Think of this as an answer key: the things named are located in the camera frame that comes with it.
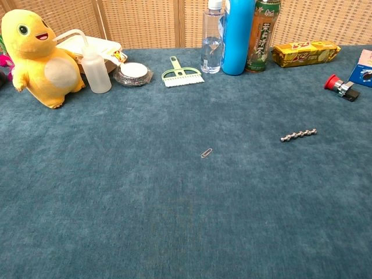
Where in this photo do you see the silver beaded metal rod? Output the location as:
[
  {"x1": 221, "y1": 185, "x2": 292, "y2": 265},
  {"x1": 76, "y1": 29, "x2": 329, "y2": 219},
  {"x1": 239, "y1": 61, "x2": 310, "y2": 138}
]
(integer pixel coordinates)
[{"x1": 280, "y1": 128, "x2": 318, "y2": 143}]

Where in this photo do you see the green brush with white bristles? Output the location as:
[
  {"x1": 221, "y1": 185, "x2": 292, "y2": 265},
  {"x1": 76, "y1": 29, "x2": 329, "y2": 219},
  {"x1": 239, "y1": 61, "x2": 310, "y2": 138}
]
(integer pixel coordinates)
[{"x1": 161, "y1": 56, "x2": 205, "y2": 88}]

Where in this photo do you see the blue table cloth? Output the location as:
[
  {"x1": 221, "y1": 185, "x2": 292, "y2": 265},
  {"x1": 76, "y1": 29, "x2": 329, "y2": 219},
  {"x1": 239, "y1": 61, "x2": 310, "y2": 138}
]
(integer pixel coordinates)
[{"x1": 0, "y1": 45, "x2": 372, "y2": 279}]

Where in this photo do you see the round foil-wrapped white disc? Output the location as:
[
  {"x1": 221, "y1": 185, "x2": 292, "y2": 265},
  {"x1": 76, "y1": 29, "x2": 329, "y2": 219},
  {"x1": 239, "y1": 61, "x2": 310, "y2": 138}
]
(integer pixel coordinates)
[{"x1": 113, "y1": 62, "x2": 154, "y2": 88}]

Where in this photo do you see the clear plastic water bottle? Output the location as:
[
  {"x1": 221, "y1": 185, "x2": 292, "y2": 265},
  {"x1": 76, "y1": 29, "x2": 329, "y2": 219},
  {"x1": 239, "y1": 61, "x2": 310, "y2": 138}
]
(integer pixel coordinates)
[{"x1": 200, "y1": 0, "x2": 225, "y2": 74}]

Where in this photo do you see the colourful snack packet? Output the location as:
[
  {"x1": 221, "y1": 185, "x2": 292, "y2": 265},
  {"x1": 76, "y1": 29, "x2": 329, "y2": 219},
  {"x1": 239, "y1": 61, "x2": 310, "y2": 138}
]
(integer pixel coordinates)
[{"x1": 112, "y1": 49, "x2": 128, "y2": 65}]

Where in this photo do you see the white squeeze wash bottle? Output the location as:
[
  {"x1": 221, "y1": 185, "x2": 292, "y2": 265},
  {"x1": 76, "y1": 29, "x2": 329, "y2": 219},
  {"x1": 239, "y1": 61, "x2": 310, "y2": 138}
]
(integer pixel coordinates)
[{"x1": 53, "y1": 28, "x2": 113, "y2": 95}]

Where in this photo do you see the blue cylindrical bottle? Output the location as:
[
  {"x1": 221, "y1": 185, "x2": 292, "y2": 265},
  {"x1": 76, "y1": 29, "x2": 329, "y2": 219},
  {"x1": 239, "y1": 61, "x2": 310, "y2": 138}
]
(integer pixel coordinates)
[{"x1": 221, "y1": 0, "x2": 256, "y2": 76}]

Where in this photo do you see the woven rattan folding screen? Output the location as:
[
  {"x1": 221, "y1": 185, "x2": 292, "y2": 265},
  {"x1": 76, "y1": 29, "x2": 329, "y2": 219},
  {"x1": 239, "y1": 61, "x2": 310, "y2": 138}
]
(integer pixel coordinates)
[{"x1": 0, "y1": 0, "x2": 372, "y2": 49}]

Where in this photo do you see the white takeaway food box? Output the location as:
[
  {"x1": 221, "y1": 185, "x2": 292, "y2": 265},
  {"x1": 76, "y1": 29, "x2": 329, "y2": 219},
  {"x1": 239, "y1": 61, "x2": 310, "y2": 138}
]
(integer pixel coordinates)
[{"x1": 56, "y1": 35, "x2": 123, "y2": 74}]

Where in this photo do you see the green tea drink bottle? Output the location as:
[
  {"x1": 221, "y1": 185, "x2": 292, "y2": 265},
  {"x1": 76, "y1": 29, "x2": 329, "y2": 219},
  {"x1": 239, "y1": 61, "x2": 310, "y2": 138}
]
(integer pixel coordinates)
[{"x1": 245, "y1": 0, "x2": 282, "y2": 73}]

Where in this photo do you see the yellow biscuit package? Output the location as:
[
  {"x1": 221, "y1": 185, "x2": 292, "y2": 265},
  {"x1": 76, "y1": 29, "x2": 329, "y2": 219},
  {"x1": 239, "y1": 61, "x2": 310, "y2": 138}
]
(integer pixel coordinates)
[{"x1": 271, "y1": 40, "x2": 342, "y2": 69}]

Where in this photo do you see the red emergency stop button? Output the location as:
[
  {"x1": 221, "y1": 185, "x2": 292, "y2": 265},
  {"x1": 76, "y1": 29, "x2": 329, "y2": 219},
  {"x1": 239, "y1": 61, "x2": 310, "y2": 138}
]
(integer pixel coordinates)
[{"x1": 324, "y1": 74, "x2": 361, "y2": 103}]

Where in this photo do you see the yellow plush dinosaur toy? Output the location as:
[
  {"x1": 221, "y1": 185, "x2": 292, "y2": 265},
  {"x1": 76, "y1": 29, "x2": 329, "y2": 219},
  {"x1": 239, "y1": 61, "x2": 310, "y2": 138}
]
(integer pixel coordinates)
[{"x1": 1, "y1": 9, "x2": 86, "y2": 110}]

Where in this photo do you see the blue cookie box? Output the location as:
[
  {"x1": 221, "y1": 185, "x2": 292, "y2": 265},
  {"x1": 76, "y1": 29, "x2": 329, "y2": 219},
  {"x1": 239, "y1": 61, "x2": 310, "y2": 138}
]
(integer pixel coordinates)
[{"x1": 347, "y1": 49, "x2": 372, "y2": 88}]

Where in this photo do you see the pink plush toy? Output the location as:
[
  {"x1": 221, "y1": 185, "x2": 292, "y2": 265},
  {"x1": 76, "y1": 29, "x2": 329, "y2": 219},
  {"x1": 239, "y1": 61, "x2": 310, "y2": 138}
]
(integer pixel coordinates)
[{"x1": 0, "y1": 34, "x2": 15, "y2": 88}]

